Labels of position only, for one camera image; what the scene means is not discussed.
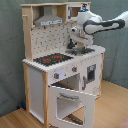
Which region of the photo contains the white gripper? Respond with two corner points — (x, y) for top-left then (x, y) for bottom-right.
(70, 27), (94, 46)

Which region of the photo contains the small metal pot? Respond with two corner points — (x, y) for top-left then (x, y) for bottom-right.
(71, 48), (91, 55)

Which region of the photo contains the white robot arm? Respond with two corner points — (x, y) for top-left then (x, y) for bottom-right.
(70, 10), (128, 46)

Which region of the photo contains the wooden toy kitchen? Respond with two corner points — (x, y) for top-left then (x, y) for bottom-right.
(22, 2), (105, 128)

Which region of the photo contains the black toy faucet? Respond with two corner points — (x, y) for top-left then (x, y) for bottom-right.
(67, 38), (76, 49)

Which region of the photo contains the grey toy sink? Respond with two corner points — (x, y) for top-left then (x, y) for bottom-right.
(66, 47), (94, 56)

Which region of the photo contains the toy microwave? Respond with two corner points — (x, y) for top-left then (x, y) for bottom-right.
(66, 3), (90, 21)

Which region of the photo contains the right red stove knob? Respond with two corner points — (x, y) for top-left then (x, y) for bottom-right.
(71, 66), (79, 73)

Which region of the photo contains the red stove knob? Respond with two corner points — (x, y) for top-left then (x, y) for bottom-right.
(54, 73), (60, 79)
(71, 66), (79, 73)

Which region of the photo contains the grey range hood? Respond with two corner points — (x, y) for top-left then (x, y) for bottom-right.
(35, 5), (64, 27)

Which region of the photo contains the white cabinet door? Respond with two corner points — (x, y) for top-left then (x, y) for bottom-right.
(80, 55), (102, 96)

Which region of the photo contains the black toy stovetop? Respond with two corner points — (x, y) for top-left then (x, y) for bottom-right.
(34, 53), (71, 66)

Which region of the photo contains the left red stove knob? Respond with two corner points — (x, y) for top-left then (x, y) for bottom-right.
(54, 73), (60, 79)

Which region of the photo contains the white oven door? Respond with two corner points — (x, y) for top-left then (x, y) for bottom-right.
(49, 86), (95, 128)

